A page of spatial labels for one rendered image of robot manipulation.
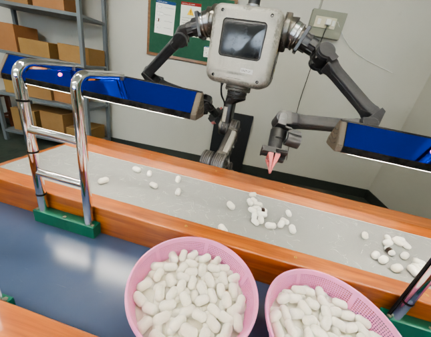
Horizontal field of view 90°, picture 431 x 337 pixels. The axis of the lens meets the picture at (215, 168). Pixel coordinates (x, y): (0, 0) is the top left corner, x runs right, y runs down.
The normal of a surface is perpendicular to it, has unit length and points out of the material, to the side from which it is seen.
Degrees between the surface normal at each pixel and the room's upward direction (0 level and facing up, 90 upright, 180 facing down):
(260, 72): 90
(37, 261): 0
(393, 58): 90
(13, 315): 0
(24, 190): 90
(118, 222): 90
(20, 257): 0
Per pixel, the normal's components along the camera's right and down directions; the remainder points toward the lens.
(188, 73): -0.13, 0.39
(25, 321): 0.16, -0.90
